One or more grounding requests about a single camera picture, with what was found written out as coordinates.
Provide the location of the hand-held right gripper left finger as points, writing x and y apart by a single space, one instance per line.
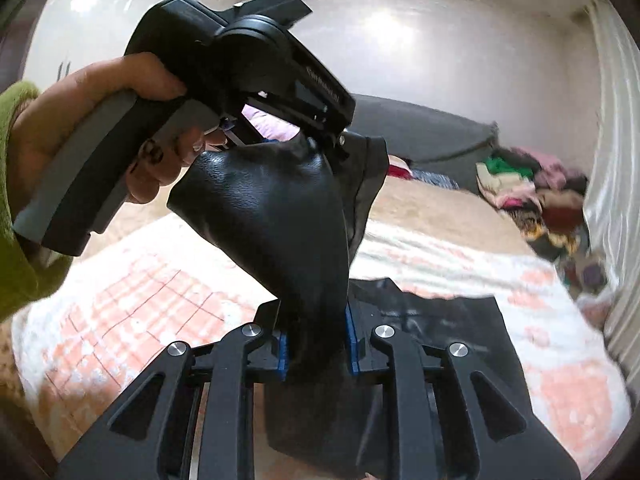
225 385

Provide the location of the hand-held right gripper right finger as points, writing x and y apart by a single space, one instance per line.
415 390

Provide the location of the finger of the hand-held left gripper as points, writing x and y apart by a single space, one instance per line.
341 144

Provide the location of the black leather jacket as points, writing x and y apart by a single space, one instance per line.
280 220

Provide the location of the pile of mixed clothes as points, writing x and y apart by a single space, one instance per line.
545 200

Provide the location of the person's left hand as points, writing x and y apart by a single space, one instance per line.
75 90

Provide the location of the red cloth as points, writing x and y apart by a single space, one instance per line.
397 169

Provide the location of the pink quilt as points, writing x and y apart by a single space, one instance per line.
272 122

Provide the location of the grey headboard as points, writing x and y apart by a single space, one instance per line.
425 130

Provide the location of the blue patterned cloth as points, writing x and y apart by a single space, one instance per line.
435 179

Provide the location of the white glossy wardrobe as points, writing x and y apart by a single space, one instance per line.
125 25

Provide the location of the white blanket with peach print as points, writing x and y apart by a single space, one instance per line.
500 285

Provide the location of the white shiny curtain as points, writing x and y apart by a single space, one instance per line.
612 160

